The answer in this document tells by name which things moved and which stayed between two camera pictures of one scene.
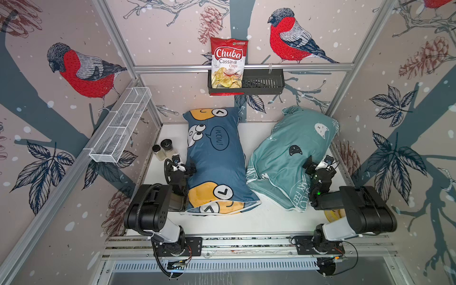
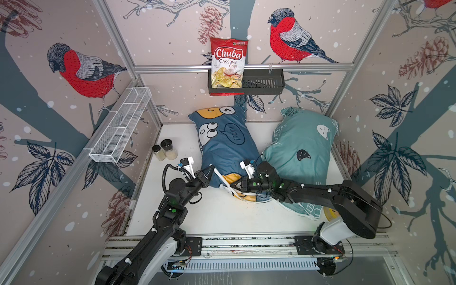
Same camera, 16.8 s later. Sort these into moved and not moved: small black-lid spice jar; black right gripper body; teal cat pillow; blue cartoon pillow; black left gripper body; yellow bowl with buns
Moved: teal cat pillow; blue cartoon pillow; black right gripper body; black left gripper body
Not moved: small black-lid spice jar; yellow bowl with buns
